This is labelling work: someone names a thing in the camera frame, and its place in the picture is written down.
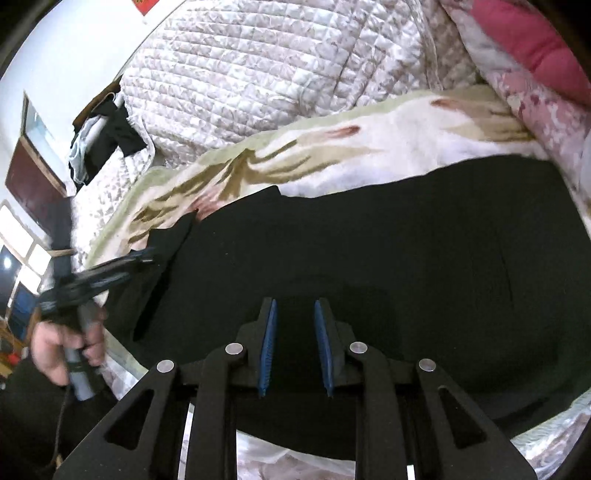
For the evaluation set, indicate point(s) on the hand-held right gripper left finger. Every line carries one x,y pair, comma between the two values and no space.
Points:
268,350

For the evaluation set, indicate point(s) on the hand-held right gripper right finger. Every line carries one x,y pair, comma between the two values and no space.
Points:
323,350

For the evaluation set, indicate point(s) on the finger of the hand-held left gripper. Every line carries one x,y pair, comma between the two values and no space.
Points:
124,261

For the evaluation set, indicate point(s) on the black pants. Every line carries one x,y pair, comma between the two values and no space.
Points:
369,258

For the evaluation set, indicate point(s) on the person's left forearm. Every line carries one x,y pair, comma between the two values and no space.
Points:
27,424

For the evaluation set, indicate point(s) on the person's left hand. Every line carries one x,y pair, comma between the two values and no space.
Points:
48,344

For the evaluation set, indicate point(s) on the dark upright furniture piece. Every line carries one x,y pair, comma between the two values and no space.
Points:
62,230

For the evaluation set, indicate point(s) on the window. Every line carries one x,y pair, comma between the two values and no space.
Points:
21,263

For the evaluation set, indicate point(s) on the light blue garment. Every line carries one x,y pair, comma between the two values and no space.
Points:
79,152

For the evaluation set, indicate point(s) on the brown wooden door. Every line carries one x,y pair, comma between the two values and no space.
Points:
34,170

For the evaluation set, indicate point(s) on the black garment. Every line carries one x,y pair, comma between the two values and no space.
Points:
113,134

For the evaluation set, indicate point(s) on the floral fleece blanket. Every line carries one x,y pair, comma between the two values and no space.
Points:
369,138

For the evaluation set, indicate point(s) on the beige quilted bedspread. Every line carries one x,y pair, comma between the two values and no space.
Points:
258,64

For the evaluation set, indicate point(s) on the pink floral quilt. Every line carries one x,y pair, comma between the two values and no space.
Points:
535,60

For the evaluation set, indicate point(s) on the red wall decoration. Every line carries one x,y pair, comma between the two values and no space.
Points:
144,6

